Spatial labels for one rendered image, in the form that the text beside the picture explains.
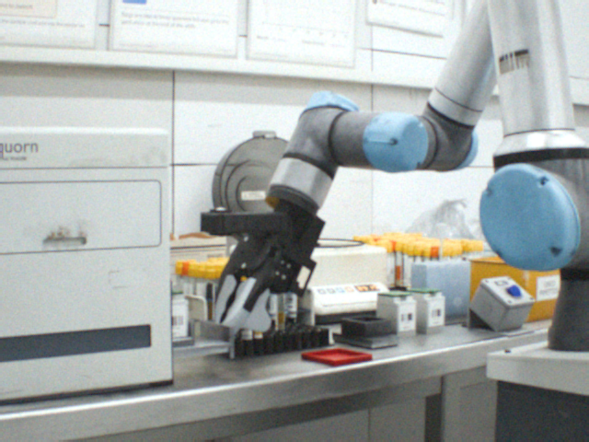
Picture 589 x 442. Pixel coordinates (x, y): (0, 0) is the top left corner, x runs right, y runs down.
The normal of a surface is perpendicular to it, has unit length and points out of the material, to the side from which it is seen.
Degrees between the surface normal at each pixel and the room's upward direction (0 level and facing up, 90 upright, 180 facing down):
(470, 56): 100
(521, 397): 90
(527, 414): 90
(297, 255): 90
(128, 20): 94
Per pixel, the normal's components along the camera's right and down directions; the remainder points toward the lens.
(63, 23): 0.64, 0.12
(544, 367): -0.77, 0.03
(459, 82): -0.45, 0.22
